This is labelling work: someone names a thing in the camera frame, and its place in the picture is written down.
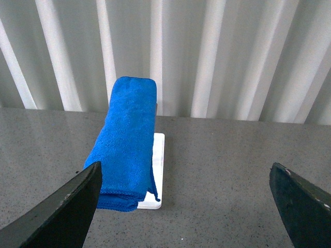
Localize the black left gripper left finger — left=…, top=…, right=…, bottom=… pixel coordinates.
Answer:
left=1, top=162, right=102, bottom=247

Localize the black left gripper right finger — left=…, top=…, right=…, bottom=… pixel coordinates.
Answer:
left=269, top=163, right=330, bottom=247

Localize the blue microfiber towel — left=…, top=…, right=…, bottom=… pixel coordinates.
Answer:
left=84, top=76, right=161, bottom=212

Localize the white towel rack stand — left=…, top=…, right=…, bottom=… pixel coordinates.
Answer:
left=138, top=133, right=165, bottom=210

